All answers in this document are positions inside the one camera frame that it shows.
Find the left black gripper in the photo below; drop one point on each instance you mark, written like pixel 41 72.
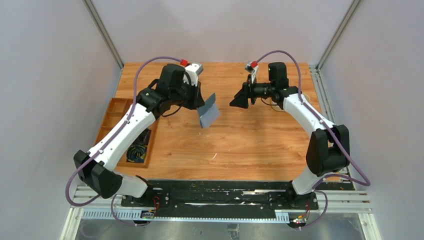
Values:
pixel 196 95

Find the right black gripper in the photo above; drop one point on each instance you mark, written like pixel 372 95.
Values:
pixel 250 93

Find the blue card holder wallet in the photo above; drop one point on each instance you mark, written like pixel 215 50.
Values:
pixel 209 112

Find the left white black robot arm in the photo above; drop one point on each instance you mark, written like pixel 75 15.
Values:
pixel 176 86

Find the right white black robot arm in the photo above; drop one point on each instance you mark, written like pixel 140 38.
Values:
pixel 328 142

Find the cream oval plastic tray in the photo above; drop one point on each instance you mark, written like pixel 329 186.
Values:
pixel 307 98

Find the wooden compartment tray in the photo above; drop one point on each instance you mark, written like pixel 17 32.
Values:
pixel 139 153

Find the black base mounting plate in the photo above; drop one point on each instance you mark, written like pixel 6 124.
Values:
pixel 217 200

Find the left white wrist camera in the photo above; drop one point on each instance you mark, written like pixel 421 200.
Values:
pixel 194 70

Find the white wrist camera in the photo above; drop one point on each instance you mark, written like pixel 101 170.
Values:
pixel 194 70
pixel 252 67

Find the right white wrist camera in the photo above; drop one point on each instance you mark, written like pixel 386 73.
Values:
pixel 252 67

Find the left aluminium corner post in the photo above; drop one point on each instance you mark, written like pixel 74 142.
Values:
pixel 98 22

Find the aluminium corner post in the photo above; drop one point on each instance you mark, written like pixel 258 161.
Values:
pixel 98 22
pixel 338 33

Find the right aluminium corner post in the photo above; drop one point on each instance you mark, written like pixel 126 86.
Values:
pixel 338 33

